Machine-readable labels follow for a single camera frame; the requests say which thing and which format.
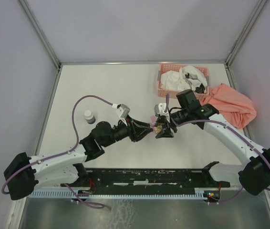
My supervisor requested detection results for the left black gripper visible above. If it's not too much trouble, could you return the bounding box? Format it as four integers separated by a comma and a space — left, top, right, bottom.
103, 114, 153, 147

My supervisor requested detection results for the amber pill bottle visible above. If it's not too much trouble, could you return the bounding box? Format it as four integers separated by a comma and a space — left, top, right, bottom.
151, 122, 164, 135

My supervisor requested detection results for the pink weekly pill organizer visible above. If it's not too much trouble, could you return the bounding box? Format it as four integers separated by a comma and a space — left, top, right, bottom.
150, 115, 157, 127

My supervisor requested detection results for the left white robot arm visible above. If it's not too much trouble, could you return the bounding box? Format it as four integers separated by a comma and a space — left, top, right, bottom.
1, 116, 153, 200

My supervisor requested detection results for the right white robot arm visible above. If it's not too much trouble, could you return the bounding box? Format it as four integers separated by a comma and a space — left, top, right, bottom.
155, 90, 270, 196

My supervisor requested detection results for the pink plastic basket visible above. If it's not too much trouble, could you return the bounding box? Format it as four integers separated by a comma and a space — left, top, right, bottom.
156, 63, 209, 101

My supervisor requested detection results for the white cap pill bottle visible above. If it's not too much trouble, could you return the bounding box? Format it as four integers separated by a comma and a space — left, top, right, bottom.
84, 110, 96, 125

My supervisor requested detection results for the black white cloth in basket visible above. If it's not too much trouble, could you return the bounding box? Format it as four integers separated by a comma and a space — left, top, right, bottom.
179, 65, 208, 94

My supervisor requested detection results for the salmon pink cloth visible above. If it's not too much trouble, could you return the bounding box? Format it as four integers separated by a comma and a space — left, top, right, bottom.
200, 83, 257, 129

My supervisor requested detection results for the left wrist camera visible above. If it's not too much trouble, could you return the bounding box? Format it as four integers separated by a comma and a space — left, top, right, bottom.
115, 104, 130, 125

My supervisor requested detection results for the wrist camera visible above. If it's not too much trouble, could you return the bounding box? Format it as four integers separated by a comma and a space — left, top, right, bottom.
154, 103, 170, 119
115, 104, 130, 125

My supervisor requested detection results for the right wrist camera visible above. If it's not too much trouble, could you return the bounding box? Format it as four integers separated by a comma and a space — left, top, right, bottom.
154, 103, 170, 119

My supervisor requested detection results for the white slotted cable duct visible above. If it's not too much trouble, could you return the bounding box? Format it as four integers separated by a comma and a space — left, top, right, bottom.
29, 189, 207, 200

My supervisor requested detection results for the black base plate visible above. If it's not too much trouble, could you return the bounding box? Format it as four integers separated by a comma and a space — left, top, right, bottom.
69, 167, 230, 194

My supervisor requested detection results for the right aluminium frame post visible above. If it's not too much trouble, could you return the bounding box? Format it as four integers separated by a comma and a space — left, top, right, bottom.
225, 0, 269, 67

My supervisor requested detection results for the aluminium frame post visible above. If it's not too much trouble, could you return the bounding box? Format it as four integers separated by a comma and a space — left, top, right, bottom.
225, 0, 269, 67
17, 0, 61, 69

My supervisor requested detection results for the left aluminium frame post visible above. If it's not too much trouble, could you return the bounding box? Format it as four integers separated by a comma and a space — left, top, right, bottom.
17, 0, 61, 69

